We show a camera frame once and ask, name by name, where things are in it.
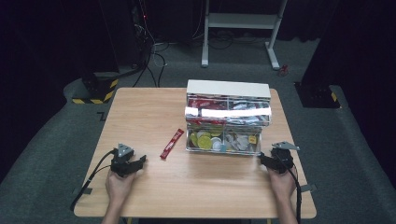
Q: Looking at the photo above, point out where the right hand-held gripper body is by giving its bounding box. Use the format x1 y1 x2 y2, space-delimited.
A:
270 141 301 175

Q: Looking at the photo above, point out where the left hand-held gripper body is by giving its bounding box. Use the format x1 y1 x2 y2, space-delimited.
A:
109 142 140 178

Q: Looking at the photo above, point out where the red stick sachet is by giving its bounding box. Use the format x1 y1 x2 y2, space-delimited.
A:
159 128 185 161

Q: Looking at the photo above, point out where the clear acrylic organizer box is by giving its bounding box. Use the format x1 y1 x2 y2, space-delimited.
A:
184 78 273 157

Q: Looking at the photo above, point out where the person's right hand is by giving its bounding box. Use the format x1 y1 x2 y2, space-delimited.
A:
267 167 297 203

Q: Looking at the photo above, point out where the person's left hand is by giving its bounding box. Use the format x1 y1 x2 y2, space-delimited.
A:
105 168 137 209

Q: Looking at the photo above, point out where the pile of white packets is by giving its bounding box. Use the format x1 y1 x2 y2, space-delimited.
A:
223 132 260 153

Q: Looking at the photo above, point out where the grey tape piece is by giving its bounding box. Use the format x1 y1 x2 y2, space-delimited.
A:
72 186 93 196
300 183 318 193

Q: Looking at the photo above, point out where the pile of silver sachets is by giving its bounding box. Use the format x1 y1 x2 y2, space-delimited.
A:
227 100 271 126

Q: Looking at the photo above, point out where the pile of round capsules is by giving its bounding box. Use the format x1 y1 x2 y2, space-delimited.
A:
188 128 224 152

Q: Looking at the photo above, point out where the black stand base yellow mark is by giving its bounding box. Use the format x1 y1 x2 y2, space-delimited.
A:
293 81 342 110

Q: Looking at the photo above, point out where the black stand with striped base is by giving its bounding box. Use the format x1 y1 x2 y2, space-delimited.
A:
71 70 120 105

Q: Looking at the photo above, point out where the pile of red sachets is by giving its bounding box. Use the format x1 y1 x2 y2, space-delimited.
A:
187 98 229 125

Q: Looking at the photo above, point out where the black equipment tower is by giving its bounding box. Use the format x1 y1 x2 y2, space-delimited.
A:
130 0 152 68

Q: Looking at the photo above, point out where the white metal stand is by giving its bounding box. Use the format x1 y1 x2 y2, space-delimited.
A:
201 0 290 71

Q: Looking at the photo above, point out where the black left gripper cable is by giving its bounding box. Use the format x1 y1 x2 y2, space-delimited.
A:
69 148 118 213

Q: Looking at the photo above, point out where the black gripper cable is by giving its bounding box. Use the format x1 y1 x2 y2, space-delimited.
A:
69 148 118 213
278 154 304 224

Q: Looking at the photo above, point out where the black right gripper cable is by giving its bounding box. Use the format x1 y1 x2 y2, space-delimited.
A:
278 154 304 224

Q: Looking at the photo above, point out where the bundle of floor cables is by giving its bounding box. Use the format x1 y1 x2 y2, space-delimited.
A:
132 18 200 89

